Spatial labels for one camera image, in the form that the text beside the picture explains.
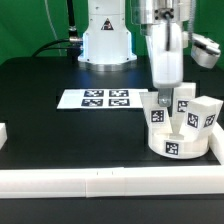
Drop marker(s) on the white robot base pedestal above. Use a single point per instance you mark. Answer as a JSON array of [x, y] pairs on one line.
[[107, 41]]

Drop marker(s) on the white round stool seat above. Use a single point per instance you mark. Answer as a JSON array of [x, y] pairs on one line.
[[175, 146]]

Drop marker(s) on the white front fence rail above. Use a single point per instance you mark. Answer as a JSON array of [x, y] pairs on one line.
[[49, 183]]

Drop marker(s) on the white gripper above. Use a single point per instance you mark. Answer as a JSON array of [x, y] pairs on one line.
[[166, 64]]

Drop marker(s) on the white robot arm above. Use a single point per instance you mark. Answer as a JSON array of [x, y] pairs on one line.
[[168, 27]]

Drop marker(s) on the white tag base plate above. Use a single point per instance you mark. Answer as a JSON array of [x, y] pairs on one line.
[[101, 98]]

